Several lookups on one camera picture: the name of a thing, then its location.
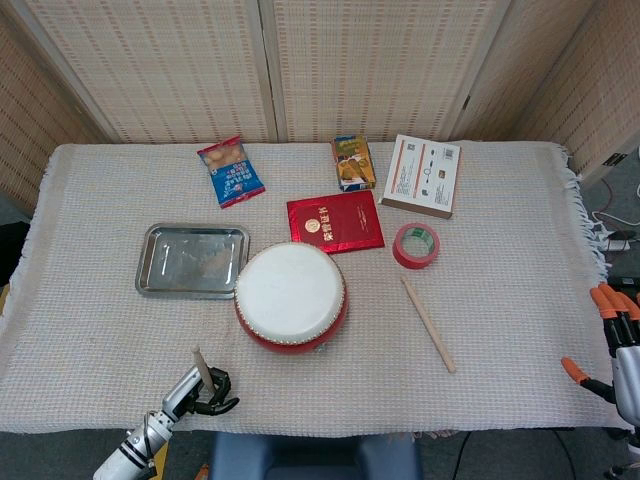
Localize orange-tipped silver right robot hand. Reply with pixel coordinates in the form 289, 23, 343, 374
560, 283, 640, 426

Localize black-fingered silver left robot hand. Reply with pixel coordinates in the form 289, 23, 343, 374
160, 364, 240, 424

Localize wooden drumstick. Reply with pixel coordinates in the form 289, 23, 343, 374
400, 276, 458, 375
191, 345, 215, 390

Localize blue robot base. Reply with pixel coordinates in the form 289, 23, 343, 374
209, 430, 424, 480

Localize rectangular metal tray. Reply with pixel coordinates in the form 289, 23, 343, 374
134, 222, 251, 301

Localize red drum with white skin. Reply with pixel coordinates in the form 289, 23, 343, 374
233, 241, 350, 357

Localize beige woven tablecloth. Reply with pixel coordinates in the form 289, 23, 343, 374
0, 141, 636, 436

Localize black bulky object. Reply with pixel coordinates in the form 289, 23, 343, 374
0, 222, 32, 287

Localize blue snack bag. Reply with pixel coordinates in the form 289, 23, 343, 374
196, 134, 267, 210

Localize red certificate booklet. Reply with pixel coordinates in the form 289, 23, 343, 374
286, 189, 387, 255

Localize red tape roll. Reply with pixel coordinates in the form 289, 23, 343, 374
391, 222, 442, 271

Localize white cardboard product box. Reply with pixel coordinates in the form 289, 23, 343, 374
379, 133, 463, 220

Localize yellow snack box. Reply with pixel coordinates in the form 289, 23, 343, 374
330, 135, 377, 193

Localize bamboo folding screen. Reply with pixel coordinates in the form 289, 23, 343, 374
0, 0, 640, 211

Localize red floor cable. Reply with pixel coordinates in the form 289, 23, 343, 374
598, 176, 620, 217

